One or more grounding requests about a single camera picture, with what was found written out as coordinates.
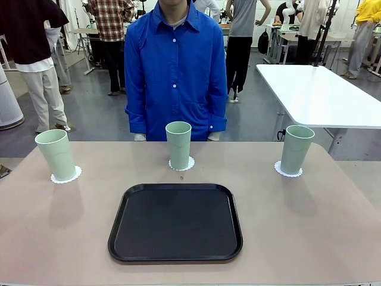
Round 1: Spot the seated person in black shirt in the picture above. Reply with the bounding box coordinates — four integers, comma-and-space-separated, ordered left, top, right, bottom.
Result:
274, 2, 291, 25

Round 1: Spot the person in plaid shirt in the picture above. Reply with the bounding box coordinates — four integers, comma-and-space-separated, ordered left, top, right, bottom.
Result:
88, 0, 135, 96

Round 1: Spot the black stand pole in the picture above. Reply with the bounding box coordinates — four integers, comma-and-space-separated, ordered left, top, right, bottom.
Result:
314, 0, 340, 67

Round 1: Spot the white table with grey legs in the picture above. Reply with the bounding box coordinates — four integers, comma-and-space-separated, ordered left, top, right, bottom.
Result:
255, 63, 381, 154

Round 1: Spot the grey desk with slanted legs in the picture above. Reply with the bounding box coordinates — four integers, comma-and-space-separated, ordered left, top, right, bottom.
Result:
70, 28, 99, 75

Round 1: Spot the pale green tall cup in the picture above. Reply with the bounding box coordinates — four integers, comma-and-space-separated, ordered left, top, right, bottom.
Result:
165, 121, 192, 170
280, 125, 316, 175
35, 129, 77, 182

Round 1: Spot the white cylindrical appliance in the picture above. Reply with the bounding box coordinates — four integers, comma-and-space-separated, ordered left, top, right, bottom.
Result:
0, 64, 25, 129

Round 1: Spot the person in cream coat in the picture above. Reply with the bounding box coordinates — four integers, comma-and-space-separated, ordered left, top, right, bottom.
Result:
296, 0, 328, 65

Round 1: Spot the person's right forearm blue sleeve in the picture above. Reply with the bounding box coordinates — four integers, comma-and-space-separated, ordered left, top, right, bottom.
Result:
124, 77, 148, 142

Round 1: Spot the person's left forearm blue sleeve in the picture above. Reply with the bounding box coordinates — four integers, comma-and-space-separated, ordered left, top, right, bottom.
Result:
207, 77, 229, 142

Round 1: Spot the person in blue shirt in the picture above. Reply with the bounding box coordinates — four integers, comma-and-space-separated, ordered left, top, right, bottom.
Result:
124, 0, 229, 142

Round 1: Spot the black plastic tray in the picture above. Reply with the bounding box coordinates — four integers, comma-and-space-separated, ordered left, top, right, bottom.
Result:
107, 182, 244, 263

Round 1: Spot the grey background desk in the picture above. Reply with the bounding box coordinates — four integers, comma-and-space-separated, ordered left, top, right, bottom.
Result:
266, 23, 357, 65

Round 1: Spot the person in black top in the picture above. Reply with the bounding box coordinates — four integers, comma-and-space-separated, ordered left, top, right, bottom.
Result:
0, 0, 72, 134

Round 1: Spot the black hanging backpack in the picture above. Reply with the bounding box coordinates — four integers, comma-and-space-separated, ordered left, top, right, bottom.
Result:
257, 28, 270, 55

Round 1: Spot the person in yellow top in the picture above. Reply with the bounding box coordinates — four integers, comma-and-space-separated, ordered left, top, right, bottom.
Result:
341, 0, 381, 79

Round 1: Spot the white paper doily coaster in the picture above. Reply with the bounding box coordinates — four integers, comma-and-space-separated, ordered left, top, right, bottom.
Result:
50, 165, 83, 184
168, 155, 196, 172
274, 160, 304, 178

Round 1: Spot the person in grey t-shirt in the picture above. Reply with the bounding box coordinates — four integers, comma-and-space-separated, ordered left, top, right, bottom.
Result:
225, 0, 272, 102

